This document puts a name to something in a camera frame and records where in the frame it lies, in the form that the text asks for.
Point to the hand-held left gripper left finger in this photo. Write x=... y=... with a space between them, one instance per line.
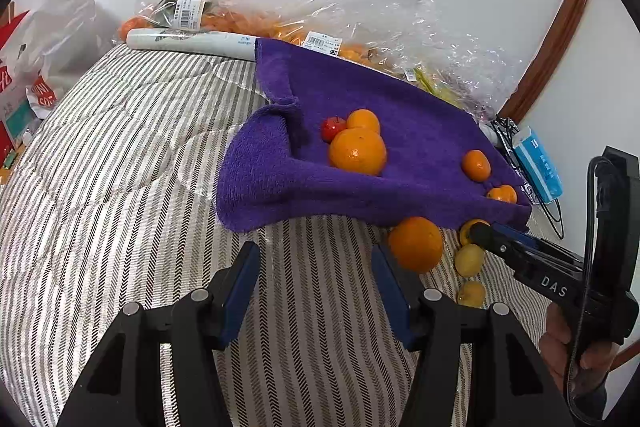
x=240 y=292

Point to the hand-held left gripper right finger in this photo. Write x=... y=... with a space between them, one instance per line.
x=392 y=294

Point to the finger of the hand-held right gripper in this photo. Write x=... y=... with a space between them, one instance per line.
x=492 y=244
x=515 y=233

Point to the small yellow-orange fruit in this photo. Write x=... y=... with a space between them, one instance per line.
x=467 y=231

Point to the large orange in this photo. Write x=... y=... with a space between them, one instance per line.
x=416 y=244
x=357 y=151

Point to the small tangerine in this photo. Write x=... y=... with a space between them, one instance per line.
x=502 y=195
x=364 y=121
x=476 y=165

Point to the person's right hand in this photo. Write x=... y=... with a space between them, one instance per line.
x=560 y=339

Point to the small yellow fruit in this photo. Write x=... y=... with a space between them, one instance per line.
x=469 y=260
x=471 y=293

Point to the blue tissue pack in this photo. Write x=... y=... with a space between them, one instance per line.
x=537 y=164

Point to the striped quilt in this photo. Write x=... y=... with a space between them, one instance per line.
x=125 y=187

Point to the purple towel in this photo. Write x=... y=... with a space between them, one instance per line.
x=400 y=117

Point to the small dark red fruit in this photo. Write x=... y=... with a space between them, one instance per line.
x=332 y=129

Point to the large clear bag of fruit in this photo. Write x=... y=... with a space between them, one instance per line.
x=430 y=42

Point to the white paper roll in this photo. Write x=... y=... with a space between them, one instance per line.
x=190 y=41

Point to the clear bag of kumquats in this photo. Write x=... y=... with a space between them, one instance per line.
x=280 y=27

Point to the clear bag of tangerines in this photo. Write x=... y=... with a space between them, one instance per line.
x=165 y=14

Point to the red and white paper bag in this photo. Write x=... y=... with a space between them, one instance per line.
x=20 y=82

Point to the white plastic bag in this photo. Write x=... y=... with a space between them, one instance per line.
x=70 y=27

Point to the brown wooden frame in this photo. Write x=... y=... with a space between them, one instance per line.
x=555 y=32

